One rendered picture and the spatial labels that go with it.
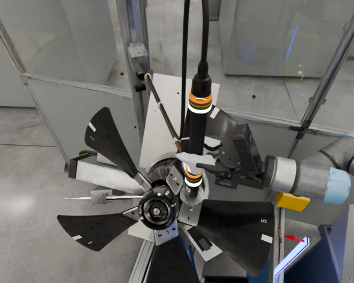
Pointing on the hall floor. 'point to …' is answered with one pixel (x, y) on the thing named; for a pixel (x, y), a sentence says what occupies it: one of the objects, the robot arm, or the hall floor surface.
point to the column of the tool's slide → (138, 103)
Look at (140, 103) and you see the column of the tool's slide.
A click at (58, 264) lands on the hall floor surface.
